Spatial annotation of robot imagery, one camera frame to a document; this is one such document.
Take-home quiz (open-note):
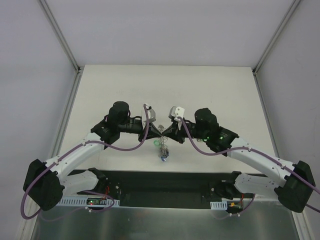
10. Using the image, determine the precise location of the metal disc keyring organizer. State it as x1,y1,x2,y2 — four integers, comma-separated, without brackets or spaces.
157,124,170,159

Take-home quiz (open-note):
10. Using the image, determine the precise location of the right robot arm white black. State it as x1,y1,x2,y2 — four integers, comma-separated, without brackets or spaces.
163,106,320,213

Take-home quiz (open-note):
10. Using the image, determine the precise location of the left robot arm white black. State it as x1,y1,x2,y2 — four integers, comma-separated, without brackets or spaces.
22,101,161,211

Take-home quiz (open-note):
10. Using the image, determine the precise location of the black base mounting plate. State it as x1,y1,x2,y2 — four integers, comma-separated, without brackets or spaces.
69,168,253,208

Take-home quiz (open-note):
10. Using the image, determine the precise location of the green tag key on ring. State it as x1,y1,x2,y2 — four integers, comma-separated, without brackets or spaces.
153,140,160,147

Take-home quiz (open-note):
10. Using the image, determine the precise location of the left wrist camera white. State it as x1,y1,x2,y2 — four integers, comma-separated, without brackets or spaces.
141,103,157,128

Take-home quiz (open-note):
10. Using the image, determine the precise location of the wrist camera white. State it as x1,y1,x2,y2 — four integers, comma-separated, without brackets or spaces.
168,106,185,122
141,103,157,128

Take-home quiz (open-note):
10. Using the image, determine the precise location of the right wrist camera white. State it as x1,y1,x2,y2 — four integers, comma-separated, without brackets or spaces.
168,106,185,122

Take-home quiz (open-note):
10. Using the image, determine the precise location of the right slotted cable duct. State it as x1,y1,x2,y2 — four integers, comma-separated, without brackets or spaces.
210,200,228,211

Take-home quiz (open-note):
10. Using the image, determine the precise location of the slotted cable duct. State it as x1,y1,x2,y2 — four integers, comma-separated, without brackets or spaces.
210,200,228,211
57,196,120,208

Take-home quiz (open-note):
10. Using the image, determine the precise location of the left slotted cable duct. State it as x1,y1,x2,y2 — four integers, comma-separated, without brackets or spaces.
57,196,120,208

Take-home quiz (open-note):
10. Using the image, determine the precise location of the left aluminium frame post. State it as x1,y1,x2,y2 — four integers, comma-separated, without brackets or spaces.
37,0,81,74

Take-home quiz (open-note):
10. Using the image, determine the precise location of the aluminium frame post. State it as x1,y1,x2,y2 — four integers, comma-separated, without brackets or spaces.
252,0,303,76
37,0,81,74

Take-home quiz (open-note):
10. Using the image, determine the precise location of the right aluminium frame post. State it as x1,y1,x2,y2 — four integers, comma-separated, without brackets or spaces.
252,0,303,76

